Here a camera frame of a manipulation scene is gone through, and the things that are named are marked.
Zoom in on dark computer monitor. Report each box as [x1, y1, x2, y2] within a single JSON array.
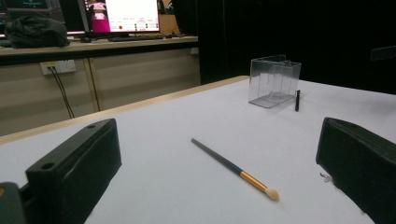
[[0, 0, 64, 24]]

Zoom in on grey gold makeup brush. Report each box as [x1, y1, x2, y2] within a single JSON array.
[[190, 137, 280, 202]]

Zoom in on dark cloth bundle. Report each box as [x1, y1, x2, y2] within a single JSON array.
[[4, 15, 71, 49]]

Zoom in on beige panelled desk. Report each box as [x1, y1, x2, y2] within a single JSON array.
[[0, 35, 202, 138]]

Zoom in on lit computer monitor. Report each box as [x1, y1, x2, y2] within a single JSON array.
[[78, 0, 162, 35]]

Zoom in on black cosmetic pencil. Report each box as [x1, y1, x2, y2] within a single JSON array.
[[294, 90, 302, 113]]

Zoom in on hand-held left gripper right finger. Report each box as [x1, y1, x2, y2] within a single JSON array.
[[315, 117, 396, 224]]

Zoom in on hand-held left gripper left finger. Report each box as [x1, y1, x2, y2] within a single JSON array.
[[25, 118, 123, 224]]

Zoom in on clear acrylic organizer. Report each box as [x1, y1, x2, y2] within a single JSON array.
[[247, 54, 303, 109]]

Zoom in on black curtain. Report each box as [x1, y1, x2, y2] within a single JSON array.
[[197, 0, 396, 95]]

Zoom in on black keyboard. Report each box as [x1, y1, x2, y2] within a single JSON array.
[[106, 35, 164, 43]]

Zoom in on white wall socket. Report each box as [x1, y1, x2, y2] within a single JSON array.
[[39, 59, 77, 76]]

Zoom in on brown box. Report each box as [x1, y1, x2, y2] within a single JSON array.
[[158, 13, 181, 35]]

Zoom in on black power cable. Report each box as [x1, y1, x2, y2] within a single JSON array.
[[53, 66, 76, 119], [49, 66, 74, 119]]

